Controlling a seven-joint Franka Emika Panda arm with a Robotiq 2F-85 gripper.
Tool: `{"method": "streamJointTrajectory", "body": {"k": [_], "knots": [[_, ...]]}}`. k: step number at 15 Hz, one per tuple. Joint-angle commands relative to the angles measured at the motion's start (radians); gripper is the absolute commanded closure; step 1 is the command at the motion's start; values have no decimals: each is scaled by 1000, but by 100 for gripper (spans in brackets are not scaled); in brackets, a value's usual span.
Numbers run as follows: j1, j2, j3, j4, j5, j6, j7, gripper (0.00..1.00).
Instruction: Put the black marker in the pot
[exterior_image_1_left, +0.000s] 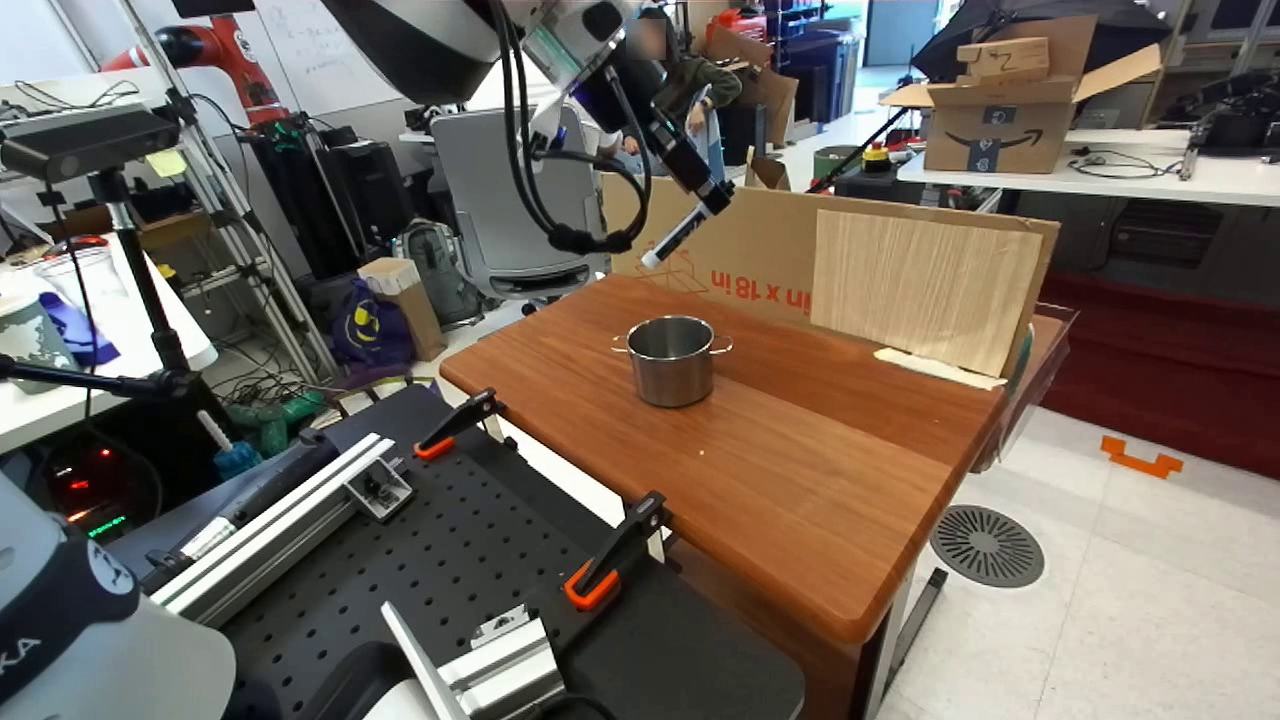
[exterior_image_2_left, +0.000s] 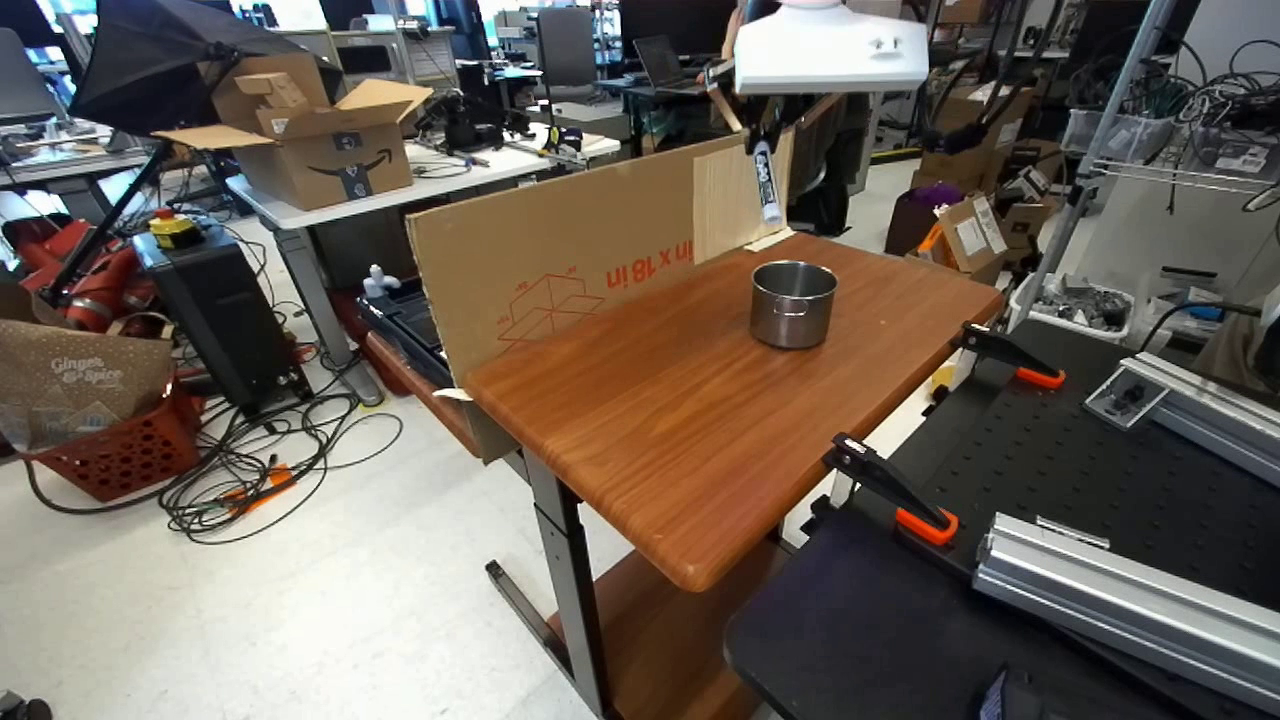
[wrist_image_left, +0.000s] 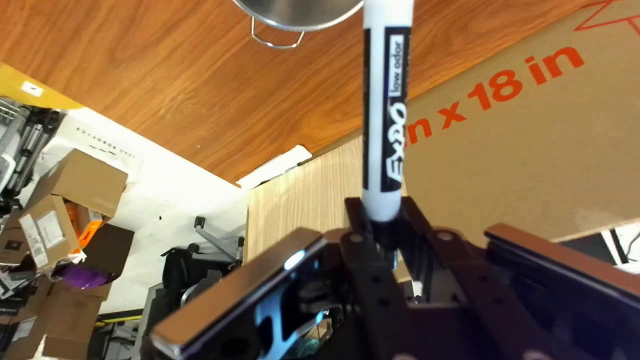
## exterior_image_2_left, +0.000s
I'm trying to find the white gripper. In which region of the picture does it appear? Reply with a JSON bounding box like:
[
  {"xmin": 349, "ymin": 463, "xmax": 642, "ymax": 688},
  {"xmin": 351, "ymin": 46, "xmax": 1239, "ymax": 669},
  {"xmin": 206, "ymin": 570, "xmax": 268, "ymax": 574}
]
[{"xmin": 730, "ymin": 0, "xmax": 935, "ymax": 155}]

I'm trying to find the black and white marker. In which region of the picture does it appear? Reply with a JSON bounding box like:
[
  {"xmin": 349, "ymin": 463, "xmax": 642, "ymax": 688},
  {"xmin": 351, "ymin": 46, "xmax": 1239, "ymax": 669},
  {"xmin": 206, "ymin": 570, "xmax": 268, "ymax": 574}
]
[{"xmin": 750, "ymin": 137, "xmax": 788, "ymax": 228}]

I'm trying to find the small steel pot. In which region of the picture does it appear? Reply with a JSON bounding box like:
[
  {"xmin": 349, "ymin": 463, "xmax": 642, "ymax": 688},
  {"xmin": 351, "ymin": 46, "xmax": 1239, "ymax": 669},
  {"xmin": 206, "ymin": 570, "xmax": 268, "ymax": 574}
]
[{"xmin": 748, "ymin": 257, "xmax": 845, "ymax": 354}]

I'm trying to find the light corrugated cardboard panel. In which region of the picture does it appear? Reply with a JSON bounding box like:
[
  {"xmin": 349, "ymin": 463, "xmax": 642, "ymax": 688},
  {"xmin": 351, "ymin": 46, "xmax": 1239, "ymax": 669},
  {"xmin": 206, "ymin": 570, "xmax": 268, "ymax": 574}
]
[{"xmin": 688, "ymin": 129, "xmax": 797, "ymax": 264}]

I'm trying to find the purple bag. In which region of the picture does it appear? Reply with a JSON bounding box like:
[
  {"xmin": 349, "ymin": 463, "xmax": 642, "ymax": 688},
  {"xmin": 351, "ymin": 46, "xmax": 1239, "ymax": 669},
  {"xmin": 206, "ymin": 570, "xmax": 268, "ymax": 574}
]
[{"xmin": 884, "ymin": 179, "xmax": 967, "ymax": 258}]

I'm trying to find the small brown cardboard box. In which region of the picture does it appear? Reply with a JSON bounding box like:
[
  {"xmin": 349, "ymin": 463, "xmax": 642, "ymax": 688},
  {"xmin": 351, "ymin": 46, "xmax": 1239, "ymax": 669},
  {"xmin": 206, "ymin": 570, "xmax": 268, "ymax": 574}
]
[{"xmin": 916, "ymin": 193, "xmax": 1010, "ymax": 284}]

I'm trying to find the brown cardboard sheet red print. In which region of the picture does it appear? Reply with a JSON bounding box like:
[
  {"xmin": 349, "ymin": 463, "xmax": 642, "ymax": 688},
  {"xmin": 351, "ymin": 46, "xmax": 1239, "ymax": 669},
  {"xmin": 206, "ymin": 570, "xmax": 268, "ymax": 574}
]
[{"xmin": 403, "ymin": 137, "xmax": 700, "ymax": 390}]

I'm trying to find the black orange bar clamp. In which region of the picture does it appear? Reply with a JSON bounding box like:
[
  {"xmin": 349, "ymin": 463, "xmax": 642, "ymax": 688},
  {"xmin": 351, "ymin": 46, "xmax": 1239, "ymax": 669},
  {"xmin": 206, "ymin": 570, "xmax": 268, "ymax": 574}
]
[
  {"xmin": 958, "ymin": 321, "xmax": 1072, "ymax": 395},
  {"xmin": 820, "ymin": 430, "xmax": 964, "ymax": 557}
]

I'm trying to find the white desk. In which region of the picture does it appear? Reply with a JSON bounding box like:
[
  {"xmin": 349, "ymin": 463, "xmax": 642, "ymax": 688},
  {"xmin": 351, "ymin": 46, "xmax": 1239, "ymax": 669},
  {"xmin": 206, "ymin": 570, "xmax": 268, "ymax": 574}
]
[{"xmin": 220, "ymin": 137, "xmax": 571, "ymax": 381}]

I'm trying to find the open Amazon cardboard box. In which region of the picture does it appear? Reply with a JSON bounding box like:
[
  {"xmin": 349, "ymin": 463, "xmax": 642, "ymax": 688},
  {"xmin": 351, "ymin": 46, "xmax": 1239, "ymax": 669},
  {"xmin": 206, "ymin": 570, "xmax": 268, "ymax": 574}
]
[{"xmin": 147, "ymin": 51, "xmax": 439, "ymax": 216}]

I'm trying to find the metal mounting plate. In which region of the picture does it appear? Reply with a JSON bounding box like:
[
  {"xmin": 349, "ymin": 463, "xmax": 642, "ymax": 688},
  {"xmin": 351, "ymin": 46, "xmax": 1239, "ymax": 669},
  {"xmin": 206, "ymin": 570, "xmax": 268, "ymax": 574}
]
[{"xmin": 1080, "ymin": 365, "xmax": 1173, "ymax": 430}]

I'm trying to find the black perforated breadboard platform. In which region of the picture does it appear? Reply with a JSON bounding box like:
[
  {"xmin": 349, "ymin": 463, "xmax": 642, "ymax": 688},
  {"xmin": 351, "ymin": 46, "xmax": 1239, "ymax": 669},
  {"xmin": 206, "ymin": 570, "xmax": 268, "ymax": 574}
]
[{"xmin": 722, "ymin": 316, "xmax": 1280, "ymax": 720}]

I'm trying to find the black metal table leg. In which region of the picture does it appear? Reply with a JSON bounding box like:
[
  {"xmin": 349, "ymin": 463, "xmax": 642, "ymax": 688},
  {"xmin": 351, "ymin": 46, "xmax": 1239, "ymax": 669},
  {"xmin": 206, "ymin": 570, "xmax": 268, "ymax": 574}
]
[{"xmin": 478, "ymin": 446, "xmax": 619, "ymax": 720}]

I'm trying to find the black control cabinet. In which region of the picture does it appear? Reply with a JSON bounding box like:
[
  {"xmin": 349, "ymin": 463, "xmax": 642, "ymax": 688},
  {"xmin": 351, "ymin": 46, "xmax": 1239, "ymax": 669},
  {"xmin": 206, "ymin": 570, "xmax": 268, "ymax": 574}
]
[{"xmin": 133, "ymin": 228, "xmax": 306, "ymax": 414}]

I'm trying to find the emergency stop button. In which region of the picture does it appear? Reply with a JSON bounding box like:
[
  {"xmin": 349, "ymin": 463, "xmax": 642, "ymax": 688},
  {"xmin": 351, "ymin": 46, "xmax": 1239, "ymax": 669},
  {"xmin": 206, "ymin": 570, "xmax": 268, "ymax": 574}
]
[{"xmin": 142, "ymin": 206, "xmax": 206, "ymax": 257}]

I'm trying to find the black photo softbox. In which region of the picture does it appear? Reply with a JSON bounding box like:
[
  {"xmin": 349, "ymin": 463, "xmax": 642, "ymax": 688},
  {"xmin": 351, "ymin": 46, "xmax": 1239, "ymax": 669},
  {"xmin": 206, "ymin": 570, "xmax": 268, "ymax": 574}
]
[{"xmin": 68, "ymin": 0, "xmax": 313, "ymax": 141}]

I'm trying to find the red bag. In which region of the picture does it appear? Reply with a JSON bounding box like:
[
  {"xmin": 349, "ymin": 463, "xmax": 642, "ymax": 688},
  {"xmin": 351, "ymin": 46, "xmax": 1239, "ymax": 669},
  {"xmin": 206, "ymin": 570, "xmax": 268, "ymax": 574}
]
[{"xmin": 0, "ymin": 216, "xmax": 160, "ymax": 334}]

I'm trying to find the red plastic basket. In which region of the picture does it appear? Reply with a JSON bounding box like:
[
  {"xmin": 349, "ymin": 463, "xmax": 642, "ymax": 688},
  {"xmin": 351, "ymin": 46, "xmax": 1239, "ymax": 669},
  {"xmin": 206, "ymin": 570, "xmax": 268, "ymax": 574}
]
[{"xmin": 27, "ymin": 382, "xmax": 206, "ymax": 508}]

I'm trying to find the brown paper bag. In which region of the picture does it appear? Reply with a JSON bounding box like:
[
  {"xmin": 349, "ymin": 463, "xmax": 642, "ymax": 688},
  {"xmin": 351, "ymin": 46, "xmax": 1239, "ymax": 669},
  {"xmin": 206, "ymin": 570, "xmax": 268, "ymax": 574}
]
[{"xmin": 0, "ymin": 310, "xmax": 180, "ymax": 460}]

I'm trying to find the silver metal frame rack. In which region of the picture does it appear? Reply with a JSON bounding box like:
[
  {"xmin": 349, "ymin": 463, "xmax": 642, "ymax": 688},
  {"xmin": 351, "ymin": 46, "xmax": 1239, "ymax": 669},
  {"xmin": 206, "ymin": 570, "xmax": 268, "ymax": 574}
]
[{"xmin": 1007, "ymin": 0, "xmax": 1280, "ymax": 353}]

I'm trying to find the long aluminium extrusion rail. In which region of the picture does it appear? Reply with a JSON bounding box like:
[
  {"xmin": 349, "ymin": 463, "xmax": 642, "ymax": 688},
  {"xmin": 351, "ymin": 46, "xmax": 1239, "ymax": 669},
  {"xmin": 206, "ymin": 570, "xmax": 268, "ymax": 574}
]
[{"xmin": 1115, "ymin": 349, "xmax": 1280, "ymax": 493}]

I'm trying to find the thick aluminium extrusion rail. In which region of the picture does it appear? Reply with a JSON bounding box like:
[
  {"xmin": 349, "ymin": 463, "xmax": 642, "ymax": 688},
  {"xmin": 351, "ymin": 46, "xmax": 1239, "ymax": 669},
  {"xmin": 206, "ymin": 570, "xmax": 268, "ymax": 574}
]
[{"xmin": 967, "ymin": 508, "xmax": 1280, "ymax": 720}]

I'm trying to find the black floor cables bundle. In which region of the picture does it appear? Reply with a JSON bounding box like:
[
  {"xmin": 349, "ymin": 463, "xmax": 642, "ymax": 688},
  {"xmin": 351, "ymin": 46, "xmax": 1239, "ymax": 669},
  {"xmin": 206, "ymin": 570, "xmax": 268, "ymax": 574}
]
[{"xmin": 19, "ymin": 381, "xmax": 408, "ymax": 547}]

